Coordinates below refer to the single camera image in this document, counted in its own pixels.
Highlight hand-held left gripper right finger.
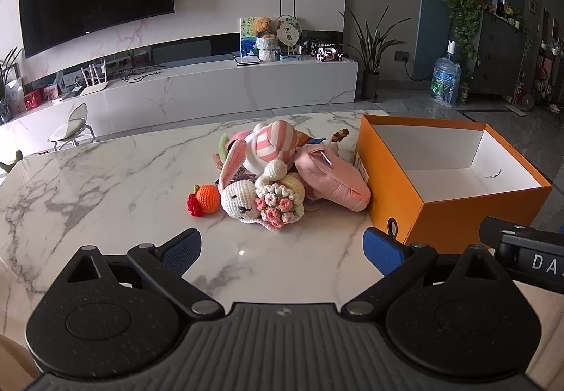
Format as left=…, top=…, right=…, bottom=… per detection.
left=340, top=226, right=518, bottom=318

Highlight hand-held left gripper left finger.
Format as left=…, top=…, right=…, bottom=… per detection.
left=48, top=228, right=225, bottom=319

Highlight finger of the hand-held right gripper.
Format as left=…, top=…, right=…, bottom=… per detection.
left=479, top=216, right=537, bottom=247

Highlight orange cardboard box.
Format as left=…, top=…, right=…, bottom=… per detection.
left=355, top=113, right=553, bottom=247

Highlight crochet orange fruit charm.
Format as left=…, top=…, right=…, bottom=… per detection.
left=187, top=183, right=221, bottom=218

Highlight crochet white bunny doll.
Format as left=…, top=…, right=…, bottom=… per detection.
left=218, top=139, right=306, bottom=233

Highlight pink mini backpack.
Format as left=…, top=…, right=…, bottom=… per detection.
left=294, top=142, right=372, bottom=212

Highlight brown sailor bear plush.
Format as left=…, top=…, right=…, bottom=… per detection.
left=301, top=130, right=352, bottom=150

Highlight pink striped plush doll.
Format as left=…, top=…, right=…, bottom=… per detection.
left=227, top=120, right=300, bottom=174

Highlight blue water jug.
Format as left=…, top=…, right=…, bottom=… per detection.
left=430, top=40, right=462, bottom=107

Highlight white marble tv cabinet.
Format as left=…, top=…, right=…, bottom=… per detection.
left=0, top=57, right=358, bottom=154

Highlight white rolling stool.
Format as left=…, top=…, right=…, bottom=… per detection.
left=48, top=103, right=98, bottom=151

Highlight dark grey cabinet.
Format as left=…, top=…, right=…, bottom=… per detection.
left=469, top=10, right=529, bottom=97

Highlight white router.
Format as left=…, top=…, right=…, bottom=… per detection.
left=81, top=64, right=110, bottom=98

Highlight green curved chair back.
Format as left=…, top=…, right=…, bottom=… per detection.
left=0, top=151, right=24, bottom=174

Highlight potted long-leaf plant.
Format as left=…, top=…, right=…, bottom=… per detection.
left=337, top=6, right=410, bottom=102

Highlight black white toy cars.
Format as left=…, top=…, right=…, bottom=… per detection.
left=308, top=41, right=345, bottom=63

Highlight round paper fan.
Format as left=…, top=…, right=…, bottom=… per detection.
left=275, top=15, right=304, bottom=56

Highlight brown teddy bear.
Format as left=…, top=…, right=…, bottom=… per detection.
left=252, top=17, right=276, bottom=38

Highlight leafy plant in vase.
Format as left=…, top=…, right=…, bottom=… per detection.
left=0, top=46, right=23, bottom=124

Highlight black cables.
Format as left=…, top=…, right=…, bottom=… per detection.
left=118, top=62, right=162, bottom=84

